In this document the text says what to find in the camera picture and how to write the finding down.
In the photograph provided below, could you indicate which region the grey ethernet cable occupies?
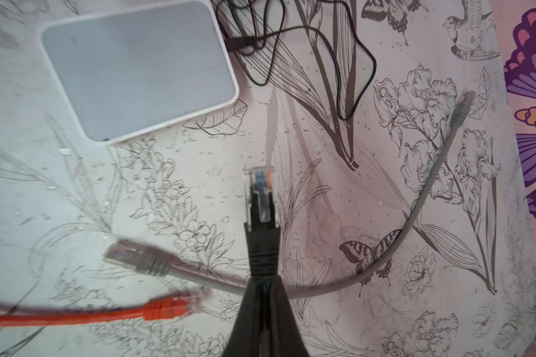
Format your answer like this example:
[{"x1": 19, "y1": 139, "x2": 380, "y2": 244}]
[{"x1": 103, "y1": 90, "x2": 477, "y2": 300}]

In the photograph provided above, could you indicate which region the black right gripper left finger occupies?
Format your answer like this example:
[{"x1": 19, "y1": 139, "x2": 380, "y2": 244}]
[{"x1": 222, "y1": 281, "x2": 263, "y2": 357}]

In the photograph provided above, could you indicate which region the black ethernet cable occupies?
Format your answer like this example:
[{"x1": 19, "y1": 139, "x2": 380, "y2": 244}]
[{"x1": 243, "y1": 166, "x2": 281, "y2": 286}]

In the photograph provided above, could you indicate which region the red ethernet cable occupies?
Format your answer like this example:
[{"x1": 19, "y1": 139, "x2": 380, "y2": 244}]
[{"x1": 0, "y1": 289, "x2": 204, "y2": 327}]

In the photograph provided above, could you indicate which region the white network switch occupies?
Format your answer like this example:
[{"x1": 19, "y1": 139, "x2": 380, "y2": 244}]
[{"x1": 39, "y1": 1, "x2": 240, "y2": 145}]

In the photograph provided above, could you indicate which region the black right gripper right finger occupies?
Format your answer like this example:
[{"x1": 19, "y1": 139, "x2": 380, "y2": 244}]
[{"x1": 267, "y1": 276, "x2": 310, "y2": 357}]

